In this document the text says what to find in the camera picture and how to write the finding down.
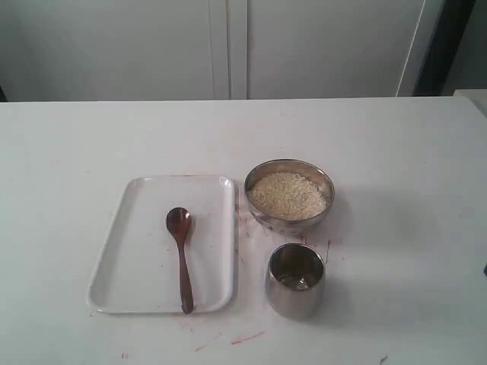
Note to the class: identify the white cabinet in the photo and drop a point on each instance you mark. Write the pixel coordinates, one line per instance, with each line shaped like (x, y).
(213, 50)

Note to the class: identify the brown wooden spoon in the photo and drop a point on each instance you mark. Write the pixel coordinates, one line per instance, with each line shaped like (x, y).
(178, 224)

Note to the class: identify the steel bowl of rice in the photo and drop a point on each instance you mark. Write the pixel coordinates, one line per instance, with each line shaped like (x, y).
(288, 196)

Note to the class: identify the stainless steel cup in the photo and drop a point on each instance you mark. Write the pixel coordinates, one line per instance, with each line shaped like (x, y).
(295, 277)

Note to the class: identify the white rectangular plastic tray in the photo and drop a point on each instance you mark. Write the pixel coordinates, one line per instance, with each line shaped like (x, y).
(138, 268)

